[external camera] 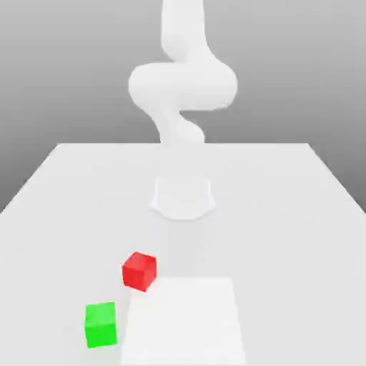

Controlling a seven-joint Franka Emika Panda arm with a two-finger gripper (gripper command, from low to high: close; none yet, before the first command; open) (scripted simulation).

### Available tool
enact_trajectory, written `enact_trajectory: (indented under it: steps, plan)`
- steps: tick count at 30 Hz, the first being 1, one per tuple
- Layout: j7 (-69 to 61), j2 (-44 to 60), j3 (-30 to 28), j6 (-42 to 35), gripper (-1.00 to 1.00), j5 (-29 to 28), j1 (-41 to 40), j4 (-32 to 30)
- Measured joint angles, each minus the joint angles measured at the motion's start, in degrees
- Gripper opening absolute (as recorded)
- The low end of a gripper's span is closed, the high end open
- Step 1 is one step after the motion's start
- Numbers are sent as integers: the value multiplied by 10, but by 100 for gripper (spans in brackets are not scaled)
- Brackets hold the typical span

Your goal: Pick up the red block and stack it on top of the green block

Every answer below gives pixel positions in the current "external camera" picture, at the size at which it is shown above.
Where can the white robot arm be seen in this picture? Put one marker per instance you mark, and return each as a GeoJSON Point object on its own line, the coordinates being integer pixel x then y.
{"type": "Point", "coordinates": [183, 85]}

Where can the small red cube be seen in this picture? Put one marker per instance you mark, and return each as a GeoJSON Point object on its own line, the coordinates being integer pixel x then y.
{"type": "Point", "coordinates": [139, 271]}

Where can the small green cube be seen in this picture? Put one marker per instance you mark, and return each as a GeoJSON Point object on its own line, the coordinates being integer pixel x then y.
{"type": "Point", "coordinates": [101, 326]}

